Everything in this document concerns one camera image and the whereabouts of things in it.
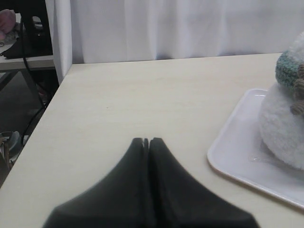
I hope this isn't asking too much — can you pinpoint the grey side table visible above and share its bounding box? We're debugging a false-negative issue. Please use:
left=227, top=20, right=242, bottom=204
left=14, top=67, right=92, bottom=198
left=0, top=56, right=57, bottom=105

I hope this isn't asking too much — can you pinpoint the white plush snowman toy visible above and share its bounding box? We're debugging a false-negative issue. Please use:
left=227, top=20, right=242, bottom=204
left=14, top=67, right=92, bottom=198
left=258, top=33, right=304, bottom=170

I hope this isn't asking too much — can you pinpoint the white backdrop curtain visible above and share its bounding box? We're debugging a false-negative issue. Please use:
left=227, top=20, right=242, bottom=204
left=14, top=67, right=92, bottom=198
left=46, top=0, right=304, bottom=81

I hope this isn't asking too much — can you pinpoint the black hanging cable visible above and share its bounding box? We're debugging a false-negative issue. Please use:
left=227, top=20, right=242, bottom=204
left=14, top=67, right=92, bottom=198
left=19, top=14, right=45, bottom=143

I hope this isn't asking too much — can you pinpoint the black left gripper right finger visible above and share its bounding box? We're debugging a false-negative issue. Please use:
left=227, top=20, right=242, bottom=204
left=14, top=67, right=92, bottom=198
left=148, top=138, right=259, bottom=228

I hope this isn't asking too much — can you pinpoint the green fleece scarf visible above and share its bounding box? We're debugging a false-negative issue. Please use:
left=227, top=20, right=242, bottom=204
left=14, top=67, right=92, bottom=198
left=275, top=51, right=304, bottom=90

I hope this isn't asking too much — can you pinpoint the white rectangular plastic tray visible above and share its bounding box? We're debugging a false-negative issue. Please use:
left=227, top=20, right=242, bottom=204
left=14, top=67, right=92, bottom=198
left=207, top=89, right=304, bottom=209

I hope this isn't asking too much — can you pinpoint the pink plush toy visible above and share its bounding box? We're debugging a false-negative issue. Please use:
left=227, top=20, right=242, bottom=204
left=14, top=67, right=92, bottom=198
left=0, top=9, right=16, bottom=40

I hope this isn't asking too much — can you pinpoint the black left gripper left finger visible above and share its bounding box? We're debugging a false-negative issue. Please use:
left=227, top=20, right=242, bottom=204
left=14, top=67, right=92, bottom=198
left=44, top=138, right=149, bottom=228

